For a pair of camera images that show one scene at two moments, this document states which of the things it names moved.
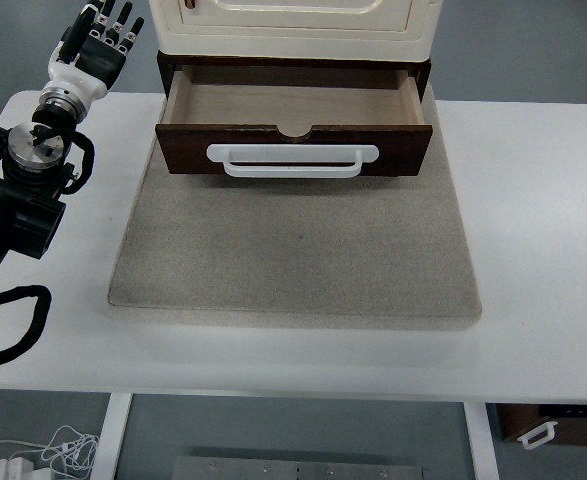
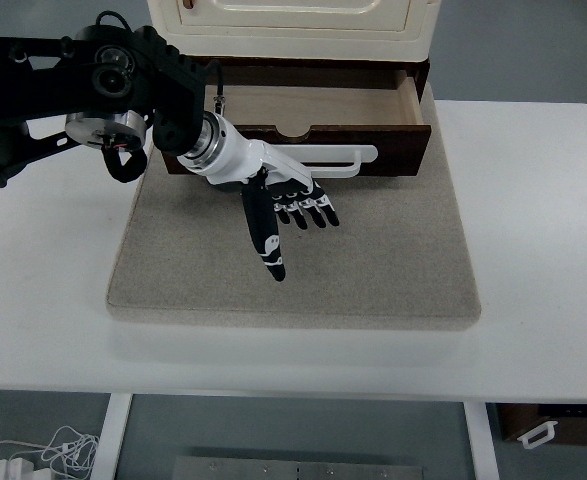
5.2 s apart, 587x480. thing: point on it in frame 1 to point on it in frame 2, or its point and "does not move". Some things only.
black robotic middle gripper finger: (113, 33) to (297, 213)
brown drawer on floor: (577, 424) does not move
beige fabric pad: (297, 253) does not move
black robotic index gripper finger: (99, 26) to (279, 208)
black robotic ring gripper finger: (128, 41) to (309, 203)
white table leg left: (111, 432) does not move
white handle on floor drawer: (549, 426) does not move
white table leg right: (482, 440) does not move
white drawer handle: (292, 153) does not move
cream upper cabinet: (365, 30) does not move
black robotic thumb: (76, 34) to (258, 203)
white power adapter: (16, 468) does not move
